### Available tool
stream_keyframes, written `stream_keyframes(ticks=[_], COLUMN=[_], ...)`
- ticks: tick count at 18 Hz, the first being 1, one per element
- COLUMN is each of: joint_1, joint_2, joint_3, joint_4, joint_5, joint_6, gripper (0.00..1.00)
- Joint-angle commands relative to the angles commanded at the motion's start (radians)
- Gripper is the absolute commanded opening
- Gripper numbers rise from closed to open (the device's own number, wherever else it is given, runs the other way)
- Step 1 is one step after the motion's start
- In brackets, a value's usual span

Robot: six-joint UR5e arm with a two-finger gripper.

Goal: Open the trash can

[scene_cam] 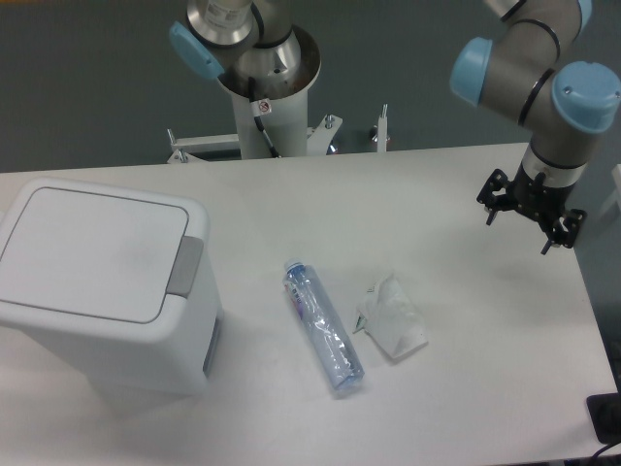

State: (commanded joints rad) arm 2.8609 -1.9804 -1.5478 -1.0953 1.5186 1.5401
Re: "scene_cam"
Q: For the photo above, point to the crumpled white plastic bag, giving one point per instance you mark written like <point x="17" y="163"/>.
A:
<point x="390" y="318"/>

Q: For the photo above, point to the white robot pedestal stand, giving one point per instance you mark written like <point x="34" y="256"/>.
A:
<point x="269" y="94"/>

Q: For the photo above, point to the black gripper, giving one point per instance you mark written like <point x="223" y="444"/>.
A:
<point x="532" y="197"/>

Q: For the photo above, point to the clear plastic water bottle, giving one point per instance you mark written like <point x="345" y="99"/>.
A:
<point x="324" y="328"/>

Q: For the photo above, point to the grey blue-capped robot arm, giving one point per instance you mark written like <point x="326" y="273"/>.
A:
<point x="567" y="109"/>

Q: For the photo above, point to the black device at table corner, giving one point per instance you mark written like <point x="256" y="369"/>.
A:
<point x="604" y="411"/>

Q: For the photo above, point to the white push-button trash can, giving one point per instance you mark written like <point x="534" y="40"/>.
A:
<point x="116" y="282"/>

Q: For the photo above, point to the white furniture piece right edge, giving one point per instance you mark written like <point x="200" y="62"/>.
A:
<point x="609" y="211"/>

